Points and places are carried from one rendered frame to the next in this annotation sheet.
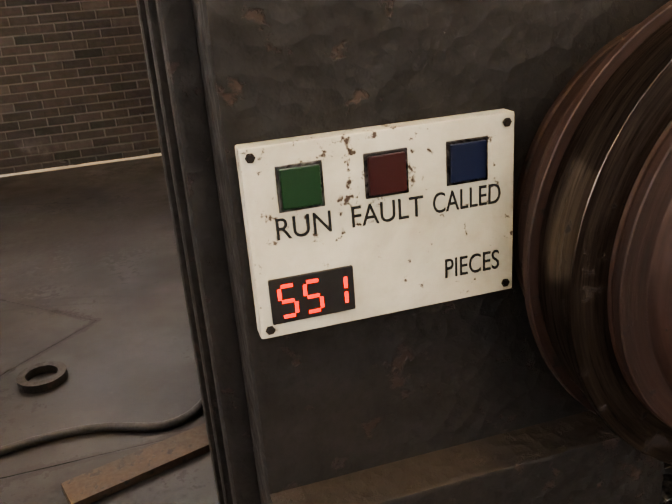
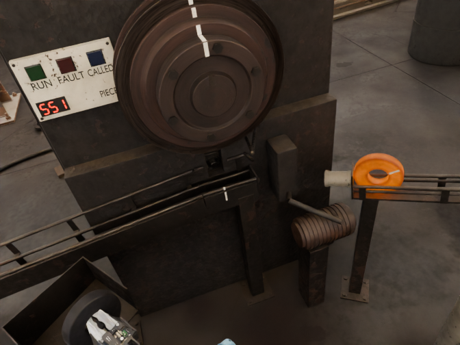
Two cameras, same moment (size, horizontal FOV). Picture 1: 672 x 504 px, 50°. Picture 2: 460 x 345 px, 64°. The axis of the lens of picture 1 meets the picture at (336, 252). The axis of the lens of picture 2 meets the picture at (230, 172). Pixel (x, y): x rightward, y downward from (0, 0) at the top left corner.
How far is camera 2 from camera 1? 63 cm
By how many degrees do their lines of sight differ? 20
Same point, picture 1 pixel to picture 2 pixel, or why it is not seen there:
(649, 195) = (132, 74)
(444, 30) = (75, 12)
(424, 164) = (79, 60)
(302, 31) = (20, 20)
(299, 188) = (34, 73)
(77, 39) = not seen: outside the picture
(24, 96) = not seen: outside the picture
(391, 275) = (80, 98)
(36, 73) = not seen: outside the picture
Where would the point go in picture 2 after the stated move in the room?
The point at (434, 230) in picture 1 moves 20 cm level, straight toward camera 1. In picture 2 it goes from (92, 81) to (60, 121)
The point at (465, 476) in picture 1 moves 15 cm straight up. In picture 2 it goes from (126, 159) to (111, 120)
